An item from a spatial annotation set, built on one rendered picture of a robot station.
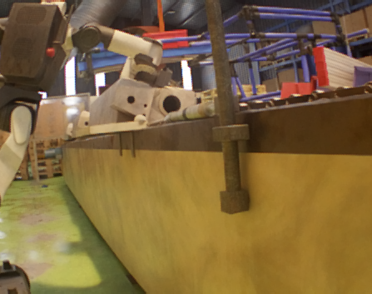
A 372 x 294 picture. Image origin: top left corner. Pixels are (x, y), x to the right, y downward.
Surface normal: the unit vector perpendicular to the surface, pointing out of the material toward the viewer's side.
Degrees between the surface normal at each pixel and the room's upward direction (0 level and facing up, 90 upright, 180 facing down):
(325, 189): 90
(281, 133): 90
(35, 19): 83
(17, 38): 97
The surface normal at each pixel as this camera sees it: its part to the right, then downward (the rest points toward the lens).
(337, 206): -0.92, 0.11
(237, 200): 0.37, 0.00
